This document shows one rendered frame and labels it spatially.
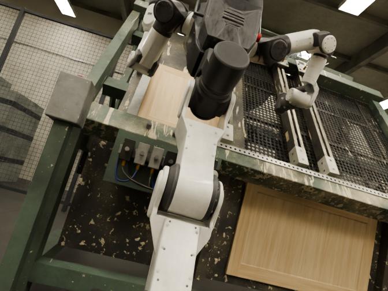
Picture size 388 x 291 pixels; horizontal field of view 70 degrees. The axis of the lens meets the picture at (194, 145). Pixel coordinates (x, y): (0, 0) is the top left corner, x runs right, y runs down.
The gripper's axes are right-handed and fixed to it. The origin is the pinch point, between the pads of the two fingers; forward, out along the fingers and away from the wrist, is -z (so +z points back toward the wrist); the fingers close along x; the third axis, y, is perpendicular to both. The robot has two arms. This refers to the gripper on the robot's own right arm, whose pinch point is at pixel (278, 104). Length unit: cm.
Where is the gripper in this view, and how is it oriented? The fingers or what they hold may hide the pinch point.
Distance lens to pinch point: 166.8
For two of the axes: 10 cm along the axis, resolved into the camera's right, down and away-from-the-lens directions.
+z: 1.8, 0.3, -9.8
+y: -9.4, -2.9, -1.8
